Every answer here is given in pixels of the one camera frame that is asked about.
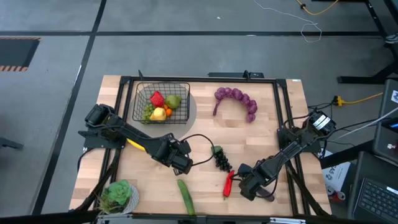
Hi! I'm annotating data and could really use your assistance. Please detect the red bell pepper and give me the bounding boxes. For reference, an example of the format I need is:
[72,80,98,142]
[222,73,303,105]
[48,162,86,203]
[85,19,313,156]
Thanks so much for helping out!
[149,90,165,108]

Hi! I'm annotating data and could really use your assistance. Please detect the yellow banana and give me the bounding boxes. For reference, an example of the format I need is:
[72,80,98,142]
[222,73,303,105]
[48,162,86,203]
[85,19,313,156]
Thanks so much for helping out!
[126,138,146,152]

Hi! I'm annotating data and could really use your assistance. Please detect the red chili pepper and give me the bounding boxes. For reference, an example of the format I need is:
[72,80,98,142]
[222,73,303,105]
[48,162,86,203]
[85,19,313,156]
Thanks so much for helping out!
[223,170,236,198]

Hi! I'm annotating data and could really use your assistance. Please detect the black desk leg frame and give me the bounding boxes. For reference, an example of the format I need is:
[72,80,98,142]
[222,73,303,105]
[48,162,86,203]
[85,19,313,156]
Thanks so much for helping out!
[337,0,398,85]

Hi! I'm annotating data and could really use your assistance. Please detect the grey round mat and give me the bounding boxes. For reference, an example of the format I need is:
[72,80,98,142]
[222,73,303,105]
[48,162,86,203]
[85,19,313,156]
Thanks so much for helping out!
[127,82,198,139]

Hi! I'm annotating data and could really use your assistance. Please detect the white cardboard box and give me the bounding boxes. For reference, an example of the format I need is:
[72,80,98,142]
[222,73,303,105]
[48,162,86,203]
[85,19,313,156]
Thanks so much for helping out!
[322,151,352,194]

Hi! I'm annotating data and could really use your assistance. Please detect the black wire basket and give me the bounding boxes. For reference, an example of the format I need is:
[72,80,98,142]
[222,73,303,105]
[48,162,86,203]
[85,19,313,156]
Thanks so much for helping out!
[132,82,191,124]

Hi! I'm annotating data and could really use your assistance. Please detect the green cucumber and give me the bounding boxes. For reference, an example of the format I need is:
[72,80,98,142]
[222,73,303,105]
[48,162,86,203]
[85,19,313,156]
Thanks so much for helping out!
[177,179,196,216]

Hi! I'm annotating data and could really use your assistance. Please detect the purple grape bunch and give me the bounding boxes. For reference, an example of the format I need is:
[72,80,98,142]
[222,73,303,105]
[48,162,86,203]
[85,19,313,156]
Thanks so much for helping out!
[212,86,259,123]

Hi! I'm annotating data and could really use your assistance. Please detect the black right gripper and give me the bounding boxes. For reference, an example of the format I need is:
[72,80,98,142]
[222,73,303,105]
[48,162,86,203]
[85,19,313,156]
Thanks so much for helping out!
[231,161,277,202]

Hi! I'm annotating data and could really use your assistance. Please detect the black grape bunch with leaf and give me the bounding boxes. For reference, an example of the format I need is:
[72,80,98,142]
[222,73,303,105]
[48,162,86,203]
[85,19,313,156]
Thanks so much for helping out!
[212,145,233,174]

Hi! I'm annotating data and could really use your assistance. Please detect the black aluminium table frame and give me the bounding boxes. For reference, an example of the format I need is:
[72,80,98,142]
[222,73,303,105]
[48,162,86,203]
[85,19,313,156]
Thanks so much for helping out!
[76,70,332,218]

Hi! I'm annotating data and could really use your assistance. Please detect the succulent in white patterned pot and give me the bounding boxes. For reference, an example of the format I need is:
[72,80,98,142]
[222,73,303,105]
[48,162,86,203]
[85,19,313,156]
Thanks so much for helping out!
[98,179,140,215]

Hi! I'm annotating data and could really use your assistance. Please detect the black laptop keyboard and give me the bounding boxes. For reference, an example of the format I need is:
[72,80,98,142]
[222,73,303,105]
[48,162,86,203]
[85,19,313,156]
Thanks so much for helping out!
[348,151,398,224]

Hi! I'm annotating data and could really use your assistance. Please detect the yellow pear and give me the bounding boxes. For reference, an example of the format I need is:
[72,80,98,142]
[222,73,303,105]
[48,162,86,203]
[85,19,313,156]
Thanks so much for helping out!
[149,107,167,121]

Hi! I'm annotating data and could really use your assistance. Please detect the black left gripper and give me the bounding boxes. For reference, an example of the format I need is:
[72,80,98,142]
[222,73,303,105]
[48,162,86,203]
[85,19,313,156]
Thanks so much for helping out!
[152,136,193,176]

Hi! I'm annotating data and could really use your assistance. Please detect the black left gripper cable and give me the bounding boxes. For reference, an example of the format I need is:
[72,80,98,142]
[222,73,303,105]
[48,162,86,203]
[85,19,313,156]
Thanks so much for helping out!
[180,133,215,167]

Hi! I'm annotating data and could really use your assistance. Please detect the white floor cable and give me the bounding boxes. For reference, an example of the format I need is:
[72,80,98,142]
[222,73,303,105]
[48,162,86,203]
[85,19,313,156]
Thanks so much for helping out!
[253,0,323,44]

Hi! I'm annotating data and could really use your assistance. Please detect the yellow power plug cable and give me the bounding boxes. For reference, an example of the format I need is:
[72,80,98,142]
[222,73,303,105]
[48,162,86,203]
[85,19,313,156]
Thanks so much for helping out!
[332,92,384,106]

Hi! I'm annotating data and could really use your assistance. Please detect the green pear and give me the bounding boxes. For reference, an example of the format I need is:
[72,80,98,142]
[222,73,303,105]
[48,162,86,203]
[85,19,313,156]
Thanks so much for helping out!
[164,94,182,110]

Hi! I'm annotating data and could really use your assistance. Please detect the black hazard striped floor plate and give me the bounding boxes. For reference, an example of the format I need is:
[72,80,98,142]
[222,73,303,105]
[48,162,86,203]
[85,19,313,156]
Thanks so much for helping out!
[0,36,41,72]

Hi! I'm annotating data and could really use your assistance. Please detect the green grape bunch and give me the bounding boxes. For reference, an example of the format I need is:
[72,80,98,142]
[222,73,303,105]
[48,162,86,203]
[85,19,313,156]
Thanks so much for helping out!
[142,103,155,121]

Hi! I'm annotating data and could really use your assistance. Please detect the yellow floor cable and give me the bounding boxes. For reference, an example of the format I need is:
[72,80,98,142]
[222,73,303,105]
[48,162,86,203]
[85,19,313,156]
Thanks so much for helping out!
[295,0,340,16]

